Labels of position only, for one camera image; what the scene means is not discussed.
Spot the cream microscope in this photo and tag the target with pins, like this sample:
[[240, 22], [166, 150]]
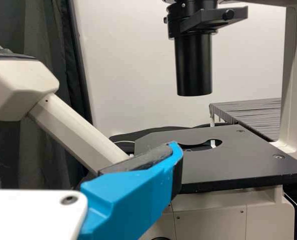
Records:
[[238, 160]]

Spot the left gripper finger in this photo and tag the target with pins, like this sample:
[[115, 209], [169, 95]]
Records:
[[128, 195]]

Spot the black platform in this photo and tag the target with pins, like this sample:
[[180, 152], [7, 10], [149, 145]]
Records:
[[253, 115]]

